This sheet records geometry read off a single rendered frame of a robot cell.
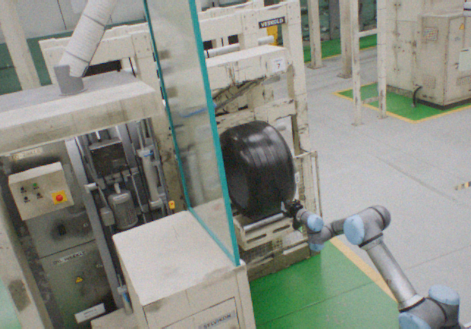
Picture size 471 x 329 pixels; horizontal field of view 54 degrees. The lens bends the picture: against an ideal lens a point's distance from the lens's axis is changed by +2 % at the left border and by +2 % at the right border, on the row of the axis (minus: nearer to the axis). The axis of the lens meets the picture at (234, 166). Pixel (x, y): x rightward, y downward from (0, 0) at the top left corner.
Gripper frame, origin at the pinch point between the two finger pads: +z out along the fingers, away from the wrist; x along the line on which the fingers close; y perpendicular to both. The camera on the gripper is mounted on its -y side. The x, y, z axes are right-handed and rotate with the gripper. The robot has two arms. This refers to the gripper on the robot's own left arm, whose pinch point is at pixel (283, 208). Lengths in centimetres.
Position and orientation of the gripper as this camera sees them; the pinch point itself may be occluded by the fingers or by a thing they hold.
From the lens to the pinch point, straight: 258.8
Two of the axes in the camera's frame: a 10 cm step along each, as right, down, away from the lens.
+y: -2.0, -9.4, -3.0
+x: -9.0, 2.9, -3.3
